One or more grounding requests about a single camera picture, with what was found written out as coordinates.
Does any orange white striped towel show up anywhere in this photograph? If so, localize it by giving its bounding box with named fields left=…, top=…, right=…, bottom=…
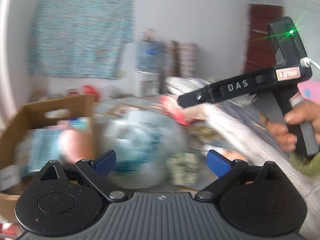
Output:
left=220, top=148, right=247, bottom=161

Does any teal waffle towel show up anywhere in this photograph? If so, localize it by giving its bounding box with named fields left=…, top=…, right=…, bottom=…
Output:
left=15, top=128, right=62, bottom=178

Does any green white scrunchie cloth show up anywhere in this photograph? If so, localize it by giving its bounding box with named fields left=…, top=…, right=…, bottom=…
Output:
left=166, top=153, right=200, bottom=187

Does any blue tissue pack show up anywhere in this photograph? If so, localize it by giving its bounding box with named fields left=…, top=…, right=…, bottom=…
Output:
left=67, top=117, right=91, bottom=131

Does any person right hand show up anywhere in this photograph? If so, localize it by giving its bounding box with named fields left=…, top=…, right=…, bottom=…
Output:
left=259, top=100, right=320, bottom=152

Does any pink pillow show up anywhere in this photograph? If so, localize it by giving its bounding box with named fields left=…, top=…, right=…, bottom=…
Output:
left=298, top=81, right=320, bottom=103

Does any dark red door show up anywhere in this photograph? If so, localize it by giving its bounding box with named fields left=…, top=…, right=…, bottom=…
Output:
left=244, top=4, right=283, bottom=73

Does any white woven blanket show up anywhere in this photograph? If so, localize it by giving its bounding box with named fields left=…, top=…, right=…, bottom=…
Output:
left=166, top=76, right=320, bottom=201

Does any translucent FamilyMart plastic bag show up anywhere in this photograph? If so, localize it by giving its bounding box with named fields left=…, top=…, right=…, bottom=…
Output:
left=99, top=110, right=186, bottom=189

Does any brown cardboard box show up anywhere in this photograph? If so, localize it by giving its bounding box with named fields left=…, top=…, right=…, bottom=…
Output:
left=1, top=95, right=97, bottom=223

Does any baby wipes pack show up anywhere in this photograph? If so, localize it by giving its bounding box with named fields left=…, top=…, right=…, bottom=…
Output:
left=160, top=95, right=208, bottom=126

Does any red plastic bag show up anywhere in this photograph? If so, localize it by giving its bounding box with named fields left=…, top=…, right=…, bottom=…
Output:
left=80, top=85, right=100, bottom=102

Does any white water dispenser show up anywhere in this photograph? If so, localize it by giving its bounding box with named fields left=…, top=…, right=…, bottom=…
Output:
left=136, top=70, right=161, bottom=97

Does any rolled plaid mattress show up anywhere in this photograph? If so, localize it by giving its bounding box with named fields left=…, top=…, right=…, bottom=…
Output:
left=178, top=43, right=199, bottom=77

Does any rolled floral mattress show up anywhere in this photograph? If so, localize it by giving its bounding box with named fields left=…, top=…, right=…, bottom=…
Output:
left=164, top=40, right=180, bottom=93

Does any blue water jug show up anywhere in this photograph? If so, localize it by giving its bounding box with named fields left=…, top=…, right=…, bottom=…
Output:
left=137, top=40, right=165, bottom=73

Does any floral teal wall cloth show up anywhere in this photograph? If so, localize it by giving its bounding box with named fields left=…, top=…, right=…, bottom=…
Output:
left=28, top=0, right=135, bottom=79

